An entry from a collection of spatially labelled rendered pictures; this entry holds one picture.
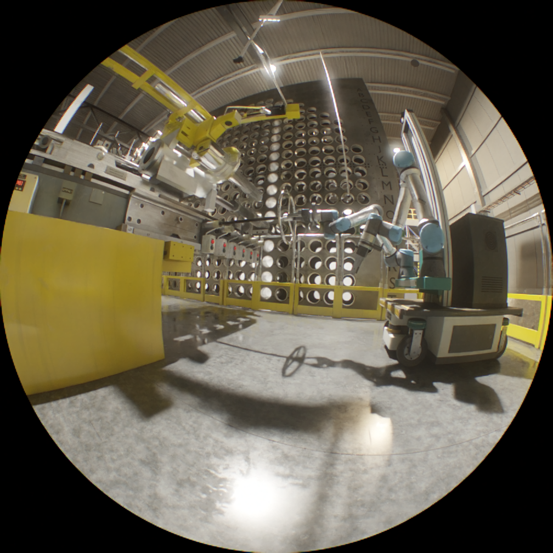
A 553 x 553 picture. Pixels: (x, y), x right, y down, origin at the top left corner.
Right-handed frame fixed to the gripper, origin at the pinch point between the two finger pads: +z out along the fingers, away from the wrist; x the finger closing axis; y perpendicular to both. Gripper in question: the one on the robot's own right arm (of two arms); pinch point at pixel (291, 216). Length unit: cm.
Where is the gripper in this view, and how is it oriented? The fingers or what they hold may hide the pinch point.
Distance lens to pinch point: 130.0
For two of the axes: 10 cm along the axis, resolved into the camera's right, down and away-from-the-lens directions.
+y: -0.8, 9.9, -1.0
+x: 3.4, 1.2, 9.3
